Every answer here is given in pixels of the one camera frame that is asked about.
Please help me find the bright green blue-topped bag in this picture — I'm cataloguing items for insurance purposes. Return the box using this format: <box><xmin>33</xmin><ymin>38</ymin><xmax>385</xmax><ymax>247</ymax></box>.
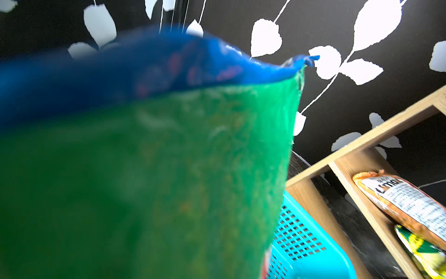
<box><xmin>1</xmin><ymin>29</ymin><xmax>315</xmax><ymax>279</ymax></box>

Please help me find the orange white small packet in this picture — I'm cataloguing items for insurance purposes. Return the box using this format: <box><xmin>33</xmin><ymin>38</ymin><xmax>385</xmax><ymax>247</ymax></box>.
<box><xmin>352</xmin><ymin>170</ymin><xmax>446</xmax><ymax>250</ymax></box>

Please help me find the wooden two-tier shelf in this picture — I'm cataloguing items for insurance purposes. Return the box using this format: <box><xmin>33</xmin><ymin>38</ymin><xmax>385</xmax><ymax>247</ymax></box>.
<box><xmin>286</xmin><ymin>87</ymin><xmax>446</xmax><ymax>279</ymax></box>

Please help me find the teal plastic basket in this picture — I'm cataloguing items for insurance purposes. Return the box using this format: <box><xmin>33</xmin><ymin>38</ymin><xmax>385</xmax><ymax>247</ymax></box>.
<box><xmin>265</xmin><ymin>192</ymin><xmax>357</xmax><ymax>279</ymax></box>

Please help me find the yellow green small packet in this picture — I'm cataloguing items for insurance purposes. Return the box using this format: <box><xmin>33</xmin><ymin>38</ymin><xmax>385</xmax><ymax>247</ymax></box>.
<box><xmin>394</xmin><ymin>224</ymin><xmax>446</xmax><ymax>279</ymax></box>

